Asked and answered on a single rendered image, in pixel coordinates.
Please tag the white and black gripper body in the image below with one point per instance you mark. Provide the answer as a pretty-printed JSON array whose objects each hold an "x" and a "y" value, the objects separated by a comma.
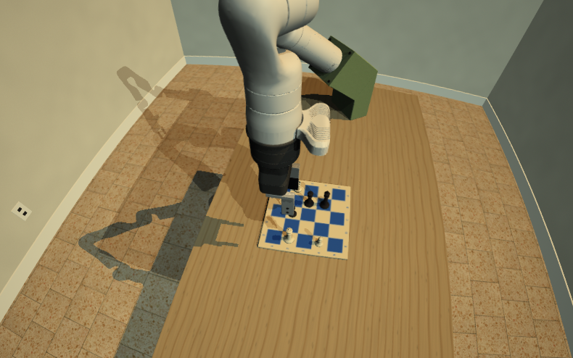
[{"x": 275, "y": 141}]

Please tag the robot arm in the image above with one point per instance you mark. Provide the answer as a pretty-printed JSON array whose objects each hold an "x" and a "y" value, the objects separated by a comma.
[{"x": 255, "y": 28}]

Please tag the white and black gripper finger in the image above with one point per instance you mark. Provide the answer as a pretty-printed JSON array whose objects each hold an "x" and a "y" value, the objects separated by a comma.
[
  {"x": 287, "y": 202},
  {"x": 294, "y": 177}
]

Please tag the blue and cream chessboard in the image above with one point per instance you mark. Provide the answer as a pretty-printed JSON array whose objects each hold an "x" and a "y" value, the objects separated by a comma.
[{"x": 310, "y": 223}]

